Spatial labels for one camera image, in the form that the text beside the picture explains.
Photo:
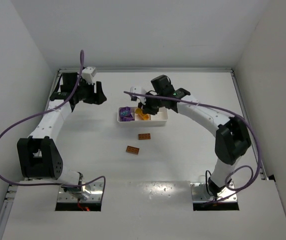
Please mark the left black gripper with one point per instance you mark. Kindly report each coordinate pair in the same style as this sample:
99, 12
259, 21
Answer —
93, 92

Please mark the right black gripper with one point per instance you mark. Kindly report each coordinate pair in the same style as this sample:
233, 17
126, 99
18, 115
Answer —
149, 106

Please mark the yellow lego brick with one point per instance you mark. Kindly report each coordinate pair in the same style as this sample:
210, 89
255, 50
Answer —
139, 111

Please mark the orange curved lego brick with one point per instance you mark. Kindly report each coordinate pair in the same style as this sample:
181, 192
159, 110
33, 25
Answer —
144, 117

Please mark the purple lego brick top pile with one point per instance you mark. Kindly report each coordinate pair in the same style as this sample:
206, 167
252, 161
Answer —
124, 112

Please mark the purple lego brick front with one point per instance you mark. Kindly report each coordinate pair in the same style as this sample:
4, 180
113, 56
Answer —
127, 118

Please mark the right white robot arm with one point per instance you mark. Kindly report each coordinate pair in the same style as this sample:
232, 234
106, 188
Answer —
232, 138

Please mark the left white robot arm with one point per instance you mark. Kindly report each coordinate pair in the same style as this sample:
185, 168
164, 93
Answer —
38, 154

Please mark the white three-compartment tray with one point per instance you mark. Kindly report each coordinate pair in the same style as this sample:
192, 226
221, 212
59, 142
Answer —
157, 120

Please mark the brown flat lego brick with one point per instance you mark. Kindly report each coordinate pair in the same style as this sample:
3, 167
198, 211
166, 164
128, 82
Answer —
132, 150
144, 136

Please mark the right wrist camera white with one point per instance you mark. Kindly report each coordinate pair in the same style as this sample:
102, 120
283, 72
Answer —
139, 94

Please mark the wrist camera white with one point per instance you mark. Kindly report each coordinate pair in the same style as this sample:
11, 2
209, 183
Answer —
139, 94
88, 74

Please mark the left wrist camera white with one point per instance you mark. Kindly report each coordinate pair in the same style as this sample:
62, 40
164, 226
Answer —
88, 74

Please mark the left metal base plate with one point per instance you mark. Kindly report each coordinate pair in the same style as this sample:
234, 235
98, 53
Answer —
85, 199

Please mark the metal base plate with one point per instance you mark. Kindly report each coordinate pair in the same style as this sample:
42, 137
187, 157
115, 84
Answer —
226, 200
85, 199

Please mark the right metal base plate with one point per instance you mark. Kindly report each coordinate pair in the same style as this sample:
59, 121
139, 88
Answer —
226, 200

